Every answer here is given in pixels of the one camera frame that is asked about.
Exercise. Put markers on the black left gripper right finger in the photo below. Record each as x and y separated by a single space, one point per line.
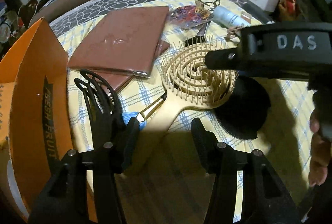
265 197

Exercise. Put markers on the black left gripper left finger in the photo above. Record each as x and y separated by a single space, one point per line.
64 197

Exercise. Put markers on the right hand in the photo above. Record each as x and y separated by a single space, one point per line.
320 153

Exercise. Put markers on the round hand mirror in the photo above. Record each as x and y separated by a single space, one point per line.
15 191

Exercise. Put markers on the small brown square packet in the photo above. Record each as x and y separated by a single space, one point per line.
246 16

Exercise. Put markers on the orange cardboard box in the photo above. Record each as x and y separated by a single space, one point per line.
35 131

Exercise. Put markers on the white spray bottle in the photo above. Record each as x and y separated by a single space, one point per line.
224 17

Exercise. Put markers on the black round hair accessory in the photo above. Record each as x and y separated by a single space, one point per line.
245 112

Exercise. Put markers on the gold hair clip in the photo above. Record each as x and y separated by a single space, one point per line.
202 7

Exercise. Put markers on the blue bristle makeup brush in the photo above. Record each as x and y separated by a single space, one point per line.
143 115

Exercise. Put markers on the beige spiral hair brush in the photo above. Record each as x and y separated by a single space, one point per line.
190 84

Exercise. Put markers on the brown wrapped notebook lower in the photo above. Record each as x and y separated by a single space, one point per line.
118 79

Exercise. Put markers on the brown wrapped notebook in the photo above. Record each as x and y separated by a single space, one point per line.
121 40
118 79

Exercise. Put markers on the brown wrapped notebook upper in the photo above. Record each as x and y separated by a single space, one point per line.
121 40

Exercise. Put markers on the grey pebble pattern blanket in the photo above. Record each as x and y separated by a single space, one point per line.
116 0

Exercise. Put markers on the colourful hair ties bag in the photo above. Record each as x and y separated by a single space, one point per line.
189 16

